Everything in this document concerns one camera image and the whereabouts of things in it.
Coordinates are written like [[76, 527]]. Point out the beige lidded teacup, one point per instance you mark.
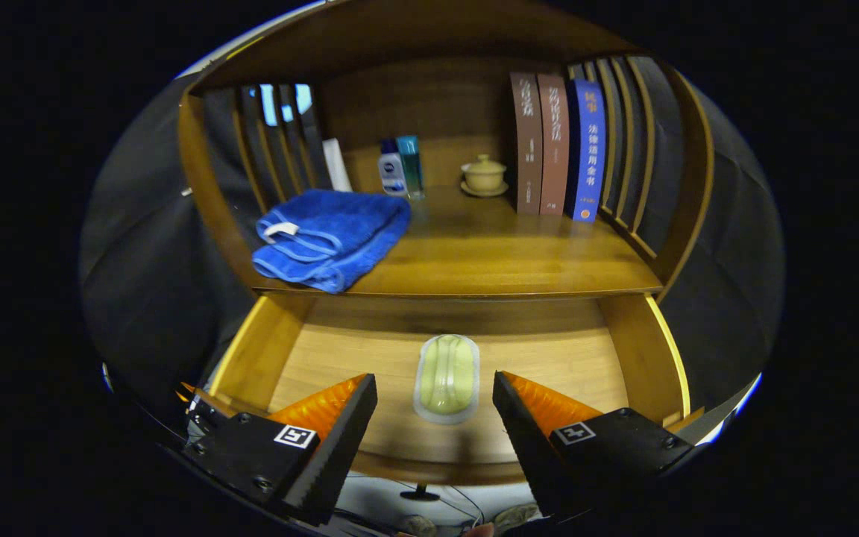
[[484, 177]]

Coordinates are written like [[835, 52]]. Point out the wooden countertop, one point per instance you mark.
[[489, 253]]

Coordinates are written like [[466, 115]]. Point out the teal bottle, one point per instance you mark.
[[411, 168]]

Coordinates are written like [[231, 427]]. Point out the white card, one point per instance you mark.
[[338, 168]]

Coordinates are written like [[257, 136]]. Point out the blue book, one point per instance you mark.
[[588, 149]]

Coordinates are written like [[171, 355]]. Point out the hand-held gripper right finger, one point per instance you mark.
[[534, 455]]

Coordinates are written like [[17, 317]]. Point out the dark brown book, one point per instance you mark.
[[526, 142]]

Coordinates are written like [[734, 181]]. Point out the white bottle with blue cap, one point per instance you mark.
[[391, 175]]

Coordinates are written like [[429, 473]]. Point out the black backdrop cloth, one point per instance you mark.
[[146, 298]]

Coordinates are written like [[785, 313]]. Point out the wooden cabinet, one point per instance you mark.
[[429, 97]]

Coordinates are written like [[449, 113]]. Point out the blue folded towel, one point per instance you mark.
[[332, 239]]

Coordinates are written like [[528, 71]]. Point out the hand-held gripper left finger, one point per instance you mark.
[[329, 455]]

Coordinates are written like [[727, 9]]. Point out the reddish brown book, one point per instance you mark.
[[554, 142]]

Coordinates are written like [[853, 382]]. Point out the wooden drawer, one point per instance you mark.
[[549, 358]]

